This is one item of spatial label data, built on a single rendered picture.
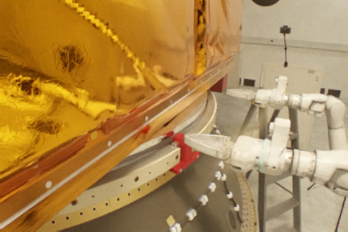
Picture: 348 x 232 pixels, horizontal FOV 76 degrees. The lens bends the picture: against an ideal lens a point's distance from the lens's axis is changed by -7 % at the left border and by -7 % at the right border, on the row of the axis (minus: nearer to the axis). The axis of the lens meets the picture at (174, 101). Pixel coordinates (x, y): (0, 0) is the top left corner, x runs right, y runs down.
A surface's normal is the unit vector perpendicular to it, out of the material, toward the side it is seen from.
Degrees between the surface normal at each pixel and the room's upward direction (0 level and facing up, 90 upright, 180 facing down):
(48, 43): 87
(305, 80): 90
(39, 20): 89
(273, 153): 59
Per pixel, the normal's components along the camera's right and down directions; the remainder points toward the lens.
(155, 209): 0.64, -0.23
